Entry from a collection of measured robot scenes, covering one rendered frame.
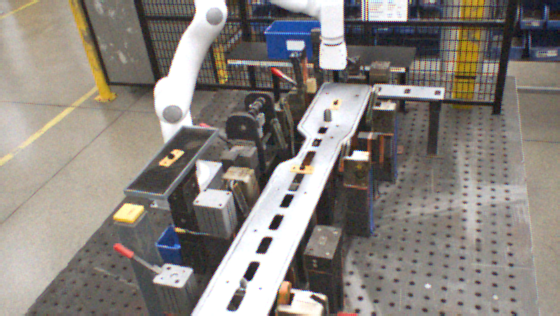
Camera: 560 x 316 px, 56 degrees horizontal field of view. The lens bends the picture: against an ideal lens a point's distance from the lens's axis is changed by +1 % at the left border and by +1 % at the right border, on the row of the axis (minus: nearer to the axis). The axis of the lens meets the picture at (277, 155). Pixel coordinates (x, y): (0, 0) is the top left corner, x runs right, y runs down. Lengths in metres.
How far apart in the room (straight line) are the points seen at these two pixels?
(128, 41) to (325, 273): 3.41
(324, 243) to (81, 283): 0.95
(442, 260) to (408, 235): 0.16
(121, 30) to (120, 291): 2.95
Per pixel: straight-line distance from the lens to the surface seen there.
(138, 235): 1.48
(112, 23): 4.57
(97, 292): 1.97
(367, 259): 1.87
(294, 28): 2.64
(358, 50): 2.57
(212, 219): 1.53
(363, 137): 1.95
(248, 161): 1.75
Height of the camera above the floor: 2.03
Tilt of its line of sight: 34 degrees down
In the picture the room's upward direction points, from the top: 7 degrees counter-clockwise
